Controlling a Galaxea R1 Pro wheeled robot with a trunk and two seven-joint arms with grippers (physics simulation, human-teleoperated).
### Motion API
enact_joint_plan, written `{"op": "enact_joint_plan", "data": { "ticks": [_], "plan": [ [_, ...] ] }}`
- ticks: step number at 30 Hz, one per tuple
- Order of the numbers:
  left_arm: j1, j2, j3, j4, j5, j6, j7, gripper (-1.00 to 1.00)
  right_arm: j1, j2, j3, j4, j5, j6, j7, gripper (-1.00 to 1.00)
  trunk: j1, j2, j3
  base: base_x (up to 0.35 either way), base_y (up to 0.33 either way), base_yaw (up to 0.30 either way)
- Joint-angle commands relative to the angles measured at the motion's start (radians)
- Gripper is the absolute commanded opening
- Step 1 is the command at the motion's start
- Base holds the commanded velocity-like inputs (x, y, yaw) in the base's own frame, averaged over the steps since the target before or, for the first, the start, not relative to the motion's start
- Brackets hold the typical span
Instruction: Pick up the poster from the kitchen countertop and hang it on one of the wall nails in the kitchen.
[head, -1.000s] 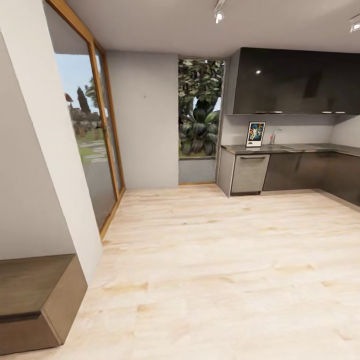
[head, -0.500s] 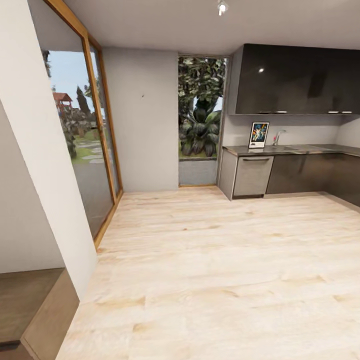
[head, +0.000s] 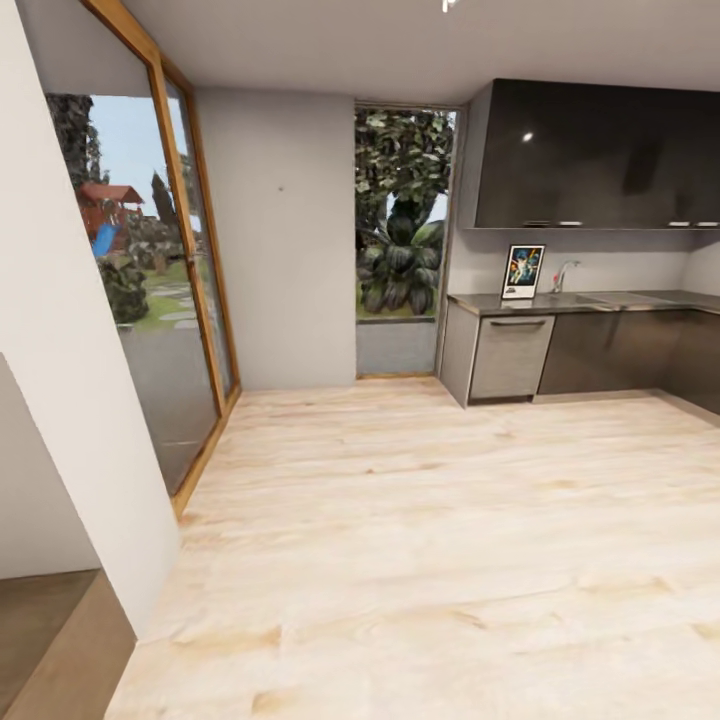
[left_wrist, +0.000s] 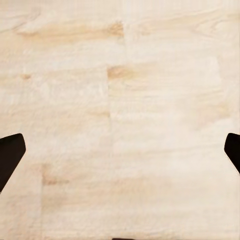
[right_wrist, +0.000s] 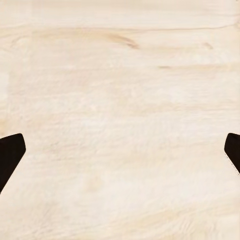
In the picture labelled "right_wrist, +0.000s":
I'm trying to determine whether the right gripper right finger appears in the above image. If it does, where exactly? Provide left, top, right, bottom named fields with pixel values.
left=224, top=133, right=240, bottom=173

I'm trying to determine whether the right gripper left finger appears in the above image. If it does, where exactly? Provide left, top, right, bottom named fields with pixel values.
left=0, top=133, right=26, bottom=193

